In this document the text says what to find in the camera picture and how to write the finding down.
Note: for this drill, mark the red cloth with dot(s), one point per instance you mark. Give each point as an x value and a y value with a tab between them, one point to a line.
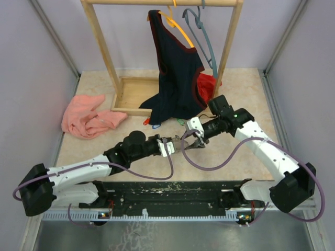
205	86

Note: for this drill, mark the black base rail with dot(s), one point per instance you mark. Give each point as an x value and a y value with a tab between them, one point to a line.
170	198

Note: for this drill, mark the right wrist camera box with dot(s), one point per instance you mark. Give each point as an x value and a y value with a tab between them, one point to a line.
195	125

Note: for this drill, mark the green key tag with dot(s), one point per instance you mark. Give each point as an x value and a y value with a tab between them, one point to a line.
181	122

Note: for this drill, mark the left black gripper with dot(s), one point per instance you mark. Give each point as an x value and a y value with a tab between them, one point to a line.
157	137

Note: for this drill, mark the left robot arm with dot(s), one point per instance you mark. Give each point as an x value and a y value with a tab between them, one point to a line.
44	187

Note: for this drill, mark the dark navy vest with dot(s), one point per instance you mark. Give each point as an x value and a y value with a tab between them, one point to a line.
179	68

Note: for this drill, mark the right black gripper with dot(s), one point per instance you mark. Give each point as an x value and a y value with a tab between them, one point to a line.
197	144

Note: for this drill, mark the pink cloth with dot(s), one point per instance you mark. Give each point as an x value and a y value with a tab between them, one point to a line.
83	120

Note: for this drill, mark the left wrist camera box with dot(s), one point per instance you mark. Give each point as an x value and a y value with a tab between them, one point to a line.
166	150

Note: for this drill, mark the red key tag left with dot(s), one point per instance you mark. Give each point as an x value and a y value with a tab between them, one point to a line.
146	122

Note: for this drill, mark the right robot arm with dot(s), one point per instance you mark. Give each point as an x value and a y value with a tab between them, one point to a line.
292	184

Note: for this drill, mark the yellow hanger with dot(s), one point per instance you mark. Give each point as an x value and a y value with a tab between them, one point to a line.
173	24

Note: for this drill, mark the wooden clothes rack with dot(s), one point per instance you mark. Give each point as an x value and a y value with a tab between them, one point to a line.
131	91

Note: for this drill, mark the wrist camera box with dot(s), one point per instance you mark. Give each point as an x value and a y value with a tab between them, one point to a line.
166	150
195	125

